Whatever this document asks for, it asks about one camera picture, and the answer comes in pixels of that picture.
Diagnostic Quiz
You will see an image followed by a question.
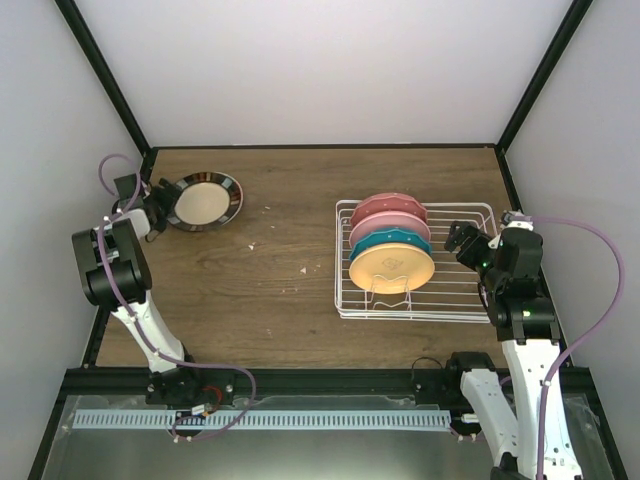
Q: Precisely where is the black front mounting rail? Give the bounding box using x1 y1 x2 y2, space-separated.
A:
59 367 591 406

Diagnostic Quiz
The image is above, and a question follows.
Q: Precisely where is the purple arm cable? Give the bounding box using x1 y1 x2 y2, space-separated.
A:
96 153 258 444
529 215 625 480

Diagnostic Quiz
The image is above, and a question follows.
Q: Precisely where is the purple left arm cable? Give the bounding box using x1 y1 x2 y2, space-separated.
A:
96 153 258 444

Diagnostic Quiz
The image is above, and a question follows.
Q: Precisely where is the yellow plate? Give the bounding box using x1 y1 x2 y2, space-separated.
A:
349 243 435 295

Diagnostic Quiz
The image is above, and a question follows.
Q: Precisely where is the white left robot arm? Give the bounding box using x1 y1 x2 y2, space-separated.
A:
71 175 205 406

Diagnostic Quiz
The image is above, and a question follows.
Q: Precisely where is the dark striped rim plate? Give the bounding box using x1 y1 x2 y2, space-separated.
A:
168 171 244 233

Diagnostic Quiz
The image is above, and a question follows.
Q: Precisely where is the white wire dish rack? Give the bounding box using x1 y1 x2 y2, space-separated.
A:
334 200 497 323

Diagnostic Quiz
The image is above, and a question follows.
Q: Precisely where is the teal plate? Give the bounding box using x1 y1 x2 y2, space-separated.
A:
349 227 432 261

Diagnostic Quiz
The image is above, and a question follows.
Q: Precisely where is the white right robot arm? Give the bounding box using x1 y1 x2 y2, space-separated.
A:
444 214 584 479

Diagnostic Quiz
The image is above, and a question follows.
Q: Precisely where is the slotted grey cable duct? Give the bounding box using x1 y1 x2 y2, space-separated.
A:
72 409 451 432

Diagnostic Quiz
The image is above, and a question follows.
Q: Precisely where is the dark pink scalloped plate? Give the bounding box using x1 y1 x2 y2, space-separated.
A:
350 192 427 226

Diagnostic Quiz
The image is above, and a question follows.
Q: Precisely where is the light pink plate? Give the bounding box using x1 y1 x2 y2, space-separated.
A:
349 210 431 246

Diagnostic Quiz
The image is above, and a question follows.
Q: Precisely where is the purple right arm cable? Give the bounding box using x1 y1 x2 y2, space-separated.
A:
529 215 625 480

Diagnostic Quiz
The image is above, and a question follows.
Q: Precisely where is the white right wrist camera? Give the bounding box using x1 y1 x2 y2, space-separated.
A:
488 211 534 250

